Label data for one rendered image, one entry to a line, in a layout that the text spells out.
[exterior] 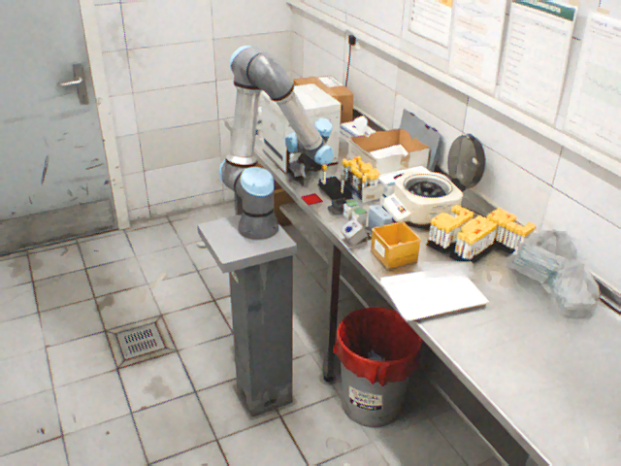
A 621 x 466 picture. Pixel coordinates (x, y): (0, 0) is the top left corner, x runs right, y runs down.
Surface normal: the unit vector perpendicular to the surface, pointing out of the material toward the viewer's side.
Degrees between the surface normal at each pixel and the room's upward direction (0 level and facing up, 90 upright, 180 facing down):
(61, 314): 0
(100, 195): 90
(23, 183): 90
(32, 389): 0
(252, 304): 90
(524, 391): 0
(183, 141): 90
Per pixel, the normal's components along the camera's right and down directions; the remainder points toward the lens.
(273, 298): 0.45, 0.51
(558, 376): 0.02, -0.83
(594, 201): -0.89, 0.23
